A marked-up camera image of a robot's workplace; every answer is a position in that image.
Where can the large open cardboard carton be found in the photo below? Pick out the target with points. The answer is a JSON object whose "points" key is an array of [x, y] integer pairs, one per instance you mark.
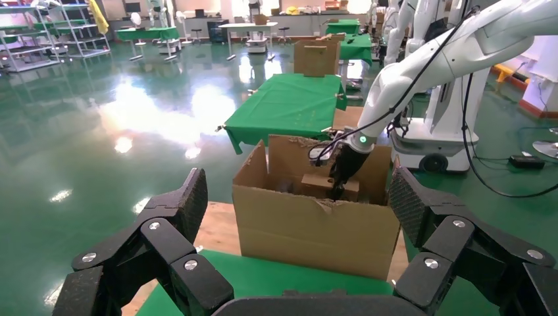
{"points": [[305, 235]]}

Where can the small brown cardboard box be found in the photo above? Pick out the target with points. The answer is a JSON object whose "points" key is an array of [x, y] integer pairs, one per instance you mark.
{"points": [[316, 183]]}

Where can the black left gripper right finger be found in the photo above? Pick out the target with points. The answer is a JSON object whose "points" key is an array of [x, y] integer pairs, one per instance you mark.
{"points": [[457, 257]]}

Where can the grey wrist camera housing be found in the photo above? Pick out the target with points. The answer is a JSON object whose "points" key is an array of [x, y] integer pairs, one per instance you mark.
{"points": [[320, 156]]}

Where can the yellow garment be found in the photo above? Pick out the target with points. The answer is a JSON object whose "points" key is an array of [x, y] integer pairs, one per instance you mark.
{"points": [[99, 17]]}

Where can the metal shelving rack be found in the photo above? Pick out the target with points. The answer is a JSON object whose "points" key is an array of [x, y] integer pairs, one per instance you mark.
{"points": [[26, 48], [83, 41]]}

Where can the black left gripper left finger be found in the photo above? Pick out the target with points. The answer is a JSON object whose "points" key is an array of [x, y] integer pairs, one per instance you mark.
{"points": [[165, 248]]}

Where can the black cabinet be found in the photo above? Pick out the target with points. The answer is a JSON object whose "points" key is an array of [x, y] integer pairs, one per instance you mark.
{"points": [[218, 31]]}

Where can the green tablecloth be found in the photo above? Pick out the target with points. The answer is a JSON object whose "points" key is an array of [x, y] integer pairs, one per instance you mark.
{"points": [[148, 33], [283, 104], [357, 46], [270, 279], [344, 27]]}

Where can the black stool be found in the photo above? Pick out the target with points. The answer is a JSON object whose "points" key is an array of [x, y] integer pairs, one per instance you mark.
{"points": [[284, 31]]}

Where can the grey round stand base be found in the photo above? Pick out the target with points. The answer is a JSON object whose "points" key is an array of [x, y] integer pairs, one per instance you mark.
{"points": [[547, 149]]}

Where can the tall brown cardboard carton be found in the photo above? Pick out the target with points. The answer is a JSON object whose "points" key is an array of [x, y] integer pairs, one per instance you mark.
{"points": [[316, 59]]}

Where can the white humanoid robot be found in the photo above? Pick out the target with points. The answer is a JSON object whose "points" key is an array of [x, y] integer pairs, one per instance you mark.
{"points": [[394, 30]]}

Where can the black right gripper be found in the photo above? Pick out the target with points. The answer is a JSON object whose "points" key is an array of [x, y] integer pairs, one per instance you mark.
{"points": [[348, 165]]}

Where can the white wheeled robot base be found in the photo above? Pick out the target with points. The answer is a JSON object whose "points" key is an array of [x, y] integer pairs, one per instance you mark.
{"points": [[436, 144]]}

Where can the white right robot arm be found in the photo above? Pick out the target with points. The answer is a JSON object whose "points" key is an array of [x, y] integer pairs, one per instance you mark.
{"points": [[436, 65]]}

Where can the white table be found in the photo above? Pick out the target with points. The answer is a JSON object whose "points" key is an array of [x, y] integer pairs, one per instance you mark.
{"points": [[246, 26]]}

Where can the black power brick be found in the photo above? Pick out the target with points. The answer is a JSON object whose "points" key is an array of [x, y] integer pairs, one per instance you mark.
{"points": [[526, 162]]}

